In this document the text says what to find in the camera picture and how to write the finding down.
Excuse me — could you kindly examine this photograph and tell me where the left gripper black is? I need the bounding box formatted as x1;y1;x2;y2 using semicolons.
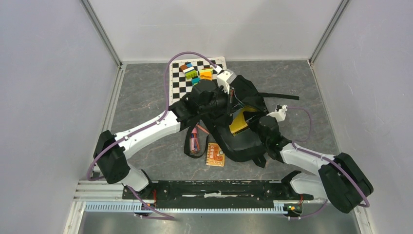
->
199;84;245;117

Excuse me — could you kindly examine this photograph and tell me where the yellow book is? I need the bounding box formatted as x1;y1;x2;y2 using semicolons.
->
229;106;258;135

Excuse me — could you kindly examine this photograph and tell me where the black student backpack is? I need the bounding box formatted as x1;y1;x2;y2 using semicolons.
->
180;75;300;168

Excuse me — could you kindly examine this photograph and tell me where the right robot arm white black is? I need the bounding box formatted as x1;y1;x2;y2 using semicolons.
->
252;116;374;214

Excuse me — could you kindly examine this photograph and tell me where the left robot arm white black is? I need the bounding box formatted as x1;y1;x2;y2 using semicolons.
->
94;80;230;199

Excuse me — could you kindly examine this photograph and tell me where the teal toy block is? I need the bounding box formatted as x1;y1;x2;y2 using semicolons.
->
191;78;200;85

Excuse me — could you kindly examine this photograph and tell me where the yellow orange block stack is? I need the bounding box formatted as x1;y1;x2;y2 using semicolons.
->
198;68;214;80

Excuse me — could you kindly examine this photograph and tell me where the green toy block stack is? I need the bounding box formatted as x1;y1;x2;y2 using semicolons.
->
184;70;198;79

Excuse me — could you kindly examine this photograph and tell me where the red pencil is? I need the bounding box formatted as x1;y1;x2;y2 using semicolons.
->
196;124;210;135

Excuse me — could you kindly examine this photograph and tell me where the black white chessboard mat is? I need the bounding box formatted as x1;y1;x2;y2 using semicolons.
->
169;58;212;105

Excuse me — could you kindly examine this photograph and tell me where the brown blue white block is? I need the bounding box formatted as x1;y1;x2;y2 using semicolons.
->
180;63;195;74

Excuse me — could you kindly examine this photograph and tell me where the pink lid marker case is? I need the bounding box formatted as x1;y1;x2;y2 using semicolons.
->
189;127;200;155

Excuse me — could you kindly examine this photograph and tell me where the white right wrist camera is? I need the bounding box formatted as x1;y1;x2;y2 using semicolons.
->
267;105;288;122

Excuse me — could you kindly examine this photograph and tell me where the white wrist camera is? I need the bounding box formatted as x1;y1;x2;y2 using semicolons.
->
267;105;288;122
215;66;237;95

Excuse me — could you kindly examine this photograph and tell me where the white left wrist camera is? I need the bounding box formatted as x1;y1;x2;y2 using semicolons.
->
215;66;237;95

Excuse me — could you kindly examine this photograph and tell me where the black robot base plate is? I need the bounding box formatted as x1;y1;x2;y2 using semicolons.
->
138;180;314;209

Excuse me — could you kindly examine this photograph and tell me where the slotted cable duct rail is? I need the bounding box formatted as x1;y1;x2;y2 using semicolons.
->
84;201;287;215

